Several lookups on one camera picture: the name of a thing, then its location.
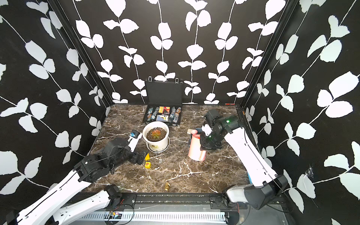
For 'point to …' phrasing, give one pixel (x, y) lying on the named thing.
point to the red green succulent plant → (156, 134)
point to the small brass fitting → (167, 186)
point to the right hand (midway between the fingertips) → (200, 145)
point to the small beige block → (189, 130)
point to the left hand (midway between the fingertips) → (141, 144)
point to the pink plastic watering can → (195, 153)
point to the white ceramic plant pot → (156, 146)
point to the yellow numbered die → (147, 165)
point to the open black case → (163, 100)
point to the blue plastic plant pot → (199, 130)
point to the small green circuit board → (114, 215)
